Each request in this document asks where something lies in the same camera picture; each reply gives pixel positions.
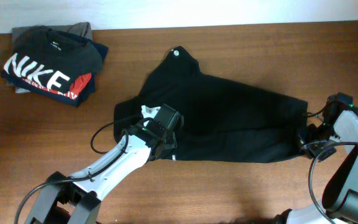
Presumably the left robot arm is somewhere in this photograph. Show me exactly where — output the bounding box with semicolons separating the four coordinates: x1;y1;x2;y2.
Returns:
14;105;184;223

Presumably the black Nike folded shirt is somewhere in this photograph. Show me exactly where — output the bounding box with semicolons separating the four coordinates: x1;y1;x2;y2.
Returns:
2;26;104;94

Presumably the red folded shirt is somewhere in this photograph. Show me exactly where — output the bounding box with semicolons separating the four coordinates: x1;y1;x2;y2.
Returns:
23;72;93;100

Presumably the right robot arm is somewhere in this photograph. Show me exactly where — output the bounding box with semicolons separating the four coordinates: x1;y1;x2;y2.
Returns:
271;93;358;224

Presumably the black t-shirt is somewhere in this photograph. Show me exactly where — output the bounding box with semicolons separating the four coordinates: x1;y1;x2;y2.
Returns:
113;46;308;163

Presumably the navy folded shirt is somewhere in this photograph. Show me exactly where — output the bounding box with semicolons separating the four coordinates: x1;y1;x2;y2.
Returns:
1;27;108;106

